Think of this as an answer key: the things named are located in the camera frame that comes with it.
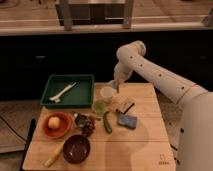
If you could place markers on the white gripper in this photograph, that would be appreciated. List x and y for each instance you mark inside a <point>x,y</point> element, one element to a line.
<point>119,77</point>

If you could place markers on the blue-grey towel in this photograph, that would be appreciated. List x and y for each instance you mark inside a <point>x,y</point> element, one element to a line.
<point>114,85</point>

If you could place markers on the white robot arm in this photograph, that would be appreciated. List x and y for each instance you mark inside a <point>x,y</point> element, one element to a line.
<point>195,148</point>

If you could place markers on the green plastic cup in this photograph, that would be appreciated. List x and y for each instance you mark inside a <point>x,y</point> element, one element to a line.
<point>99,107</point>

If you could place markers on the small metal cup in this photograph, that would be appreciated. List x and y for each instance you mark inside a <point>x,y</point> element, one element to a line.
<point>80,120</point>

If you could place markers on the brown scrub brush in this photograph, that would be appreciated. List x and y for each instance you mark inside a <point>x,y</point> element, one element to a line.
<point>125,106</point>

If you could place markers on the blue sponge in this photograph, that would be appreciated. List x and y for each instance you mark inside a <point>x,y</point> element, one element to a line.
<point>127,121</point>

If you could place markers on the green plastic tray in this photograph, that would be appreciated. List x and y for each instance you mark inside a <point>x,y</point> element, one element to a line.
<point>80,96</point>

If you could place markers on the green cucumber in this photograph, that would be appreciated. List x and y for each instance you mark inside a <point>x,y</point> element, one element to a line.
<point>106,123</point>

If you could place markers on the bunch of dark grapes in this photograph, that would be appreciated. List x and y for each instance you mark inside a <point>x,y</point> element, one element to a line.
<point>88,129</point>

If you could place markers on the white plastic utensil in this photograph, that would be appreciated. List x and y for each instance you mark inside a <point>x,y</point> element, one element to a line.
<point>56,98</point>

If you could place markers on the orange bowl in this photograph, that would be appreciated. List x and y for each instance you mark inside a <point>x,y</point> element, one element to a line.
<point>65,125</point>

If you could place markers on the yellow lemon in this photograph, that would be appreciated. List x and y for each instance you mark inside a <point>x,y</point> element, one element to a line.
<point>54,123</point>

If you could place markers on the dark red bowl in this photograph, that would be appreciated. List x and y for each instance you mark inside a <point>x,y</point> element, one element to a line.
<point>76,149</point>

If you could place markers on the yellow banana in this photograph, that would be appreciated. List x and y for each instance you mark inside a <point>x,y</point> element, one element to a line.
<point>53,157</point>

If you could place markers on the white stool frame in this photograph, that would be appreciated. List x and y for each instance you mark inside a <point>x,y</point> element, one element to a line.
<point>94,12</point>

